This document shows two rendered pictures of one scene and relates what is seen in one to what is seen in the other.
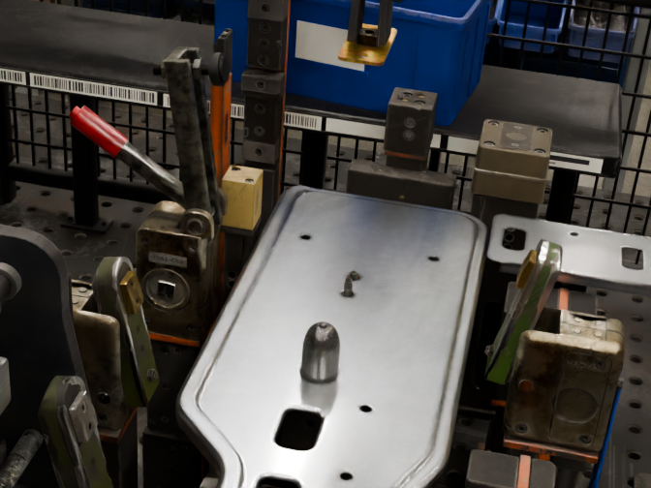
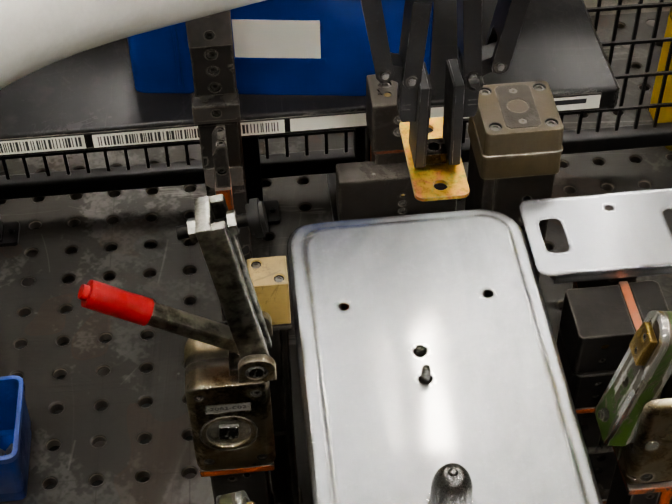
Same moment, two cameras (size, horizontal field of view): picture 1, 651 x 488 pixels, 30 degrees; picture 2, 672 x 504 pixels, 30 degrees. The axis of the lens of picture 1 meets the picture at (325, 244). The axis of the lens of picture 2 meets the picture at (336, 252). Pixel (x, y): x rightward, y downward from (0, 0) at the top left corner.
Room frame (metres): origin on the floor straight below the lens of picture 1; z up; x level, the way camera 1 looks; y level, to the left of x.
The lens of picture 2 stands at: (0.34, 0.21, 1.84)
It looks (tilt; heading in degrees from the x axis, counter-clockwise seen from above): 46 degrees down; 346
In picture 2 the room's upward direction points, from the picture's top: 1 degrees counter-clockwise
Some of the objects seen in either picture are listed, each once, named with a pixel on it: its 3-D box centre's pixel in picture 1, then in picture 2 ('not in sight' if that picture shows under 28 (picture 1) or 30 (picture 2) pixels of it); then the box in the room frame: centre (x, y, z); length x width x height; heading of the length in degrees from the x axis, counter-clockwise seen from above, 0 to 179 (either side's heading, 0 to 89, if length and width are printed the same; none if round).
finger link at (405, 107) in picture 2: not in sight; (394, 86); (0.96, 0.01, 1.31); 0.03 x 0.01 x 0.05; 81
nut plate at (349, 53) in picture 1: (368, 39); (433, 152); (0.96, -0.02, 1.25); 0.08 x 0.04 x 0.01; 171
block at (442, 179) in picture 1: (389, 284); (394, 271); (1.21, -0.08, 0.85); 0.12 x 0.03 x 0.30; 81
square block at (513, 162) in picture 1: (493, 275); (502, 236); (1.20, -0.20, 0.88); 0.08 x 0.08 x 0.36; 81
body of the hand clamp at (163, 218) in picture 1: (176, 369); (240, 480); (0.98, 0.14, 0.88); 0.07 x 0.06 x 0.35; 81
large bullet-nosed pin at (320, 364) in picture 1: (321, 354); (451, 494); (0.83, 0.00, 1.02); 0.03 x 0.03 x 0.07
